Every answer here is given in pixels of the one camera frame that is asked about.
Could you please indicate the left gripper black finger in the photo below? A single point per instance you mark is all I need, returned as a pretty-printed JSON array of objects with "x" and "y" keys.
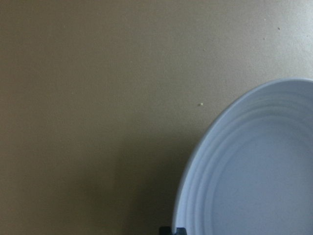
[{"x": 168, "y": 231}]

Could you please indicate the blue plate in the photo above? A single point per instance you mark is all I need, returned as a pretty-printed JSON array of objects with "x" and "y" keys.
[{"x": 252, "y": 172}]

